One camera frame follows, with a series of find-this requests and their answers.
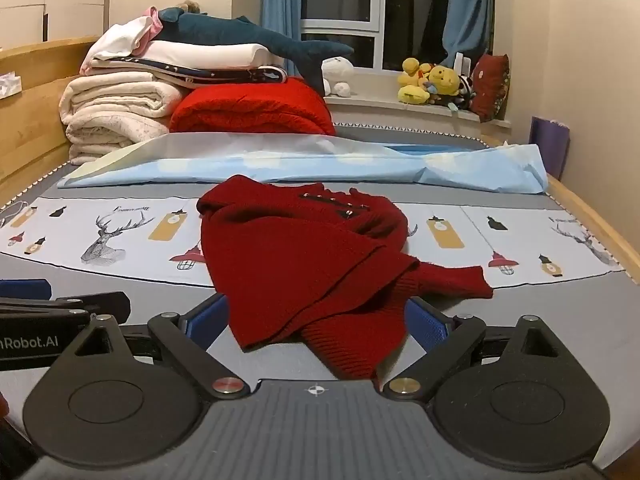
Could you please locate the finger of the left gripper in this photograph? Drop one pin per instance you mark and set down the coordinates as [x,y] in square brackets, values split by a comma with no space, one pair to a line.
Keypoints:
[116,304]
[35,289]

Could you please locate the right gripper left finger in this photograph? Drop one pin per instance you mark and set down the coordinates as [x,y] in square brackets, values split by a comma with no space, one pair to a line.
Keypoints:
[183,340]

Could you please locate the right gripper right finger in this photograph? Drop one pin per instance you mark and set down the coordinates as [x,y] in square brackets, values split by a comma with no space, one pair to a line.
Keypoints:
[448,345]

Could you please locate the dark red knit sweater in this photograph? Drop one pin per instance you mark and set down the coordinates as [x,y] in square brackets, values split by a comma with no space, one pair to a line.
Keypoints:
[327,268]

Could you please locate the deer print bed sheet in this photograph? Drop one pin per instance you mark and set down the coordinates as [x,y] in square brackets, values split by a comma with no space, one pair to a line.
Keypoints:
[552,391]

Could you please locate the light blue folded sheet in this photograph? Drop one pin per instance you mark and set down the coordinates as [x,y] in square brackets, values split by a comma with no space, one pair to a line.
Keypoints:
[213,157]

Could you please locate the cream folded quilt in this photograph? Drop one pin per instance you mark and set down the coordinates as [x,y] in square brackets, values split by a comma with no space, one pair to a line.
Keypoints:
[105,112]

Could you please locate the tissue box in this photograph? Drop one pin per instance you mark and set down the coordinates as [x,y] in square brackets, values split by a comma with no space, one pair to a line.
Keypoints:
[10,85]

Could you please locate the purple paper bag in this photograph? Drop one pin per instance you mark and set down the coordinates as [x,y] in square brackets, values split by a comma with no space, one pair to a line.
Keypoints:
[553,141]

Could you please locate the navy trimmed folded blanket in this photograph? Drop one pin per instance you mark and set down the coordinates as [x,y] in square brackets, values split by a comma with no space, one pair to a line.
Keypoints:
[192,78]

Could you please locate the yellow duck plush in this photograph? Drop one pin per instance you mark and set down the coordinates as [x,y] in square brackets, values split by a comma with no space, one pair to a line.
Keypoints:
[413,82]

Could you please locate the bright red folded blanket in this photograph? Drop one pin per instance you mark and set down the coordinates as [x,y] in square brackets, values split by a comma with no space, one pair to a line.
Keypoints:
[273,107]

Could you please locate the yellow round plush toy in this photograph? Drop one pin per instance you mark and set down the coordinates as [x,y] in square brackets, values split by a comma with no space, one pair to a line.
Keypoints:
[447,88]

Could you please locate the white folded bedding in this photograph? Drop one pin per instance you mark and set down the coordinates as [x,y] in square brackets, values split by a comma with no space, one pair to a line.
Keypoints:
[234,57]

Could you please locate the pink white folded cloth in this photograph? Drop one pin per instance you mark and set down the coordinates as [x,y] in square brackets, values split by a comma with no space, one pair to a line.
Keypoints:
[123,40]

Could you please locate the blue shark plush toy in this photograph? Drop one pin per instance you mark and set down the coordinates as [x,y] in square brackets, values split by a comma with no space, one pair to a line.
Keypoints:
[198,28]

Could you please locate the white plush toy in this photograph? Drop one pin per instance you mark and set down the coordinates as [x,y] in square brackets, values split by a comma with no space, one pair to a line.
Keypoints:
[336,73]

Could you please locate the right blue curtain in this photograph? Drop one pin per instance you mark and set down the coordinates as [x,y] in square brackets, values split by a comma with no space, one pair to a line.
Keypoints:
[468,29]

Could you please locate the blue curtain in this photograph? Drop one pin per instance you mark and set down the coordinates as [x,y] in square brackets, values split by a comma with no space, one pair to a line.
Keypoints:
[468,29]
[280,20]

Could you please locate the white framed window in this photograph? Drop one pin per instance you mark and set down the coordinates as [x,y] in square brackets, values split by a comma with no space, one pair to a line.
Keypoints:
[383,33]

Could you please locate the left blue curtain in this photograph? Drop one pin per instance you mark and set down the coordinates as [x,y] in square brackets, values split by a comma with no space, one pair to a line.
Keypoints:
[280,20]

